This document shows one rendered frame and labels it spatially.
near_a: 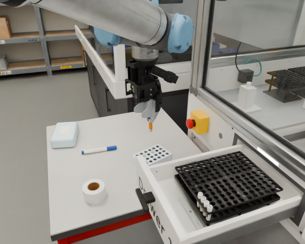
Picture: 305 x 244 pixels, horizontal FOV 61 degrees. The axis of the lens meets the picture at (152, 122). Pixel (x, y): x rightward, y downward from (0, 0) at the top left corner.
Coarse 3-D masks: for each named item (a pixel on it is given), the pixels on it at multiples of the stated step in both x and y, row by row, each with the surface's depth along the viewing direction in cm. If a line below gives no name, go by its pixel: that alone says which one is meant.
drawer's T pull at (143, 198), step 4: (136, 188) 65; (136, 192) 64; (140, 192) 63; (148, 192) 63; (140, 196) 62; (144, 196) 62; (148, 196) 62; (152, 196) 62; (140, 200) 61; (144, 200) 61; (148, 200) 61; (152, 200) 61; (144, 204) 60; (144, 208) 59; (148, 208) 59
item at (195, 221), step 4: (180, 200) 69; (184, 200) 69; (184, 204) 68; (184, 208) 67; (188, 208) 67; (188, 212) 66; (192, 212) 66; (188, 216) 66; (192, 216) 65; (192, 220) 64; (196, 220) 64; (196, 224) 63; (200, 224) 63; (196, 228) 63; (200, 228) 62
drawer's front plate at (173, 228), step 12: (144, 168) 68; (144, 180) 69; (144, 192) 71; (156, 192) 61; (156, 204) 62; (168, 204) 58; (168, 216) 55; (168, 228) 56; (180, 228) 52; (168, 240) 57; (180, 240) 50
